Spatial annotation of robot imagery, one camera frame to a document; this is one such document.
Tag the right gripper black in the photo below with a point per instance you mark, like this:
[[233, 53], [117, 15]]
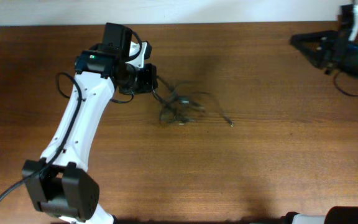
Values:
[[326, 50]]

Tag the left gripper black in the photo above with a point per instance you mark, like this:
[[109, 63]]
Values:
[[150, 78]]

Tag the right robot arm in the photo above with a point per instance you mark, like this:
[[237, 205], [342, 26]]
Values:
[[338, 213]]

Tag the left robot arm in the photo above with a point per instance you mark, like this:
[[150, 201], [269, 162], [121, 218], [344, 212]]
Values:
[[58, 183]]

